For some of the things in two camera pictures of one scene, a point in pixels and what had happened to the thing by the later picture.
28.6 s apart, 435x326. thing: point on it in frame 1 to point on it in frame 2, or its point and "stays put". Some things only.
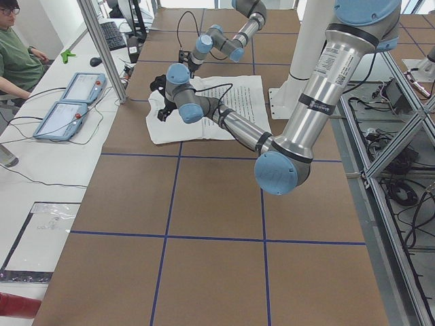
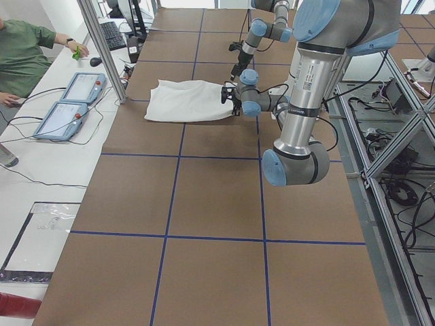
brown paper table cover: (183, 234) stays put
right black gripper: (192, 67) to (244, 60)
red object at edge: (12, 305) stays put
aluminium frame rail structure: (384, 136) stays put
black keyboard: (114, 39) stays put
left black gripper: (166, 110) to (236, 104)
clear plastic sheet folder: (37, 250) stays put
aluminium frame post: (90, 11) stays put
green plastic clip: (65, 54) to (76, 56)
